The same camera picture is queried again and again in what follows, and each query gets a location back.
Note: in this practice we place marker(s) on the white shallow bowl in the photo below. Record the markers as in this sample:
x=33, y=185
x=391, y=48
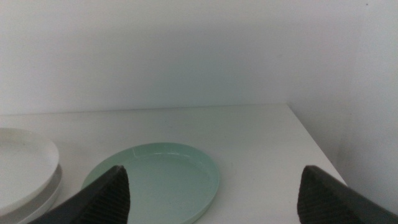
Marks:
x=21, y=168

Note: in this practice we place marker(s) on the pale green shallow bowl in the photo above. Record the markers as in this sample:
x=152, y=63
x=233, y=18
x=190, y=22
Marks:
x=174, y=186

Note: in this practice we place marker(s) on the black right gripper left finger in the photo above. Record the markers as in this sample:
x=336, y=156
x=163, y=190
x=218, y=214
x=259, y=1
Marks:
x=99, y=202

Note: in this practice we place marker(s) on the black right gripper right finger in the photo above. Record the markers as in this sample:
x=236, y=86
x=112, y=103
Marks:
x=329, y=202

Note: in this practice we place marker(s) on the grey shallow bowl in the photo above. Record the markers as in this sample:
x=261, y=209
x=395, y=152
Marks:
x=43, y=196

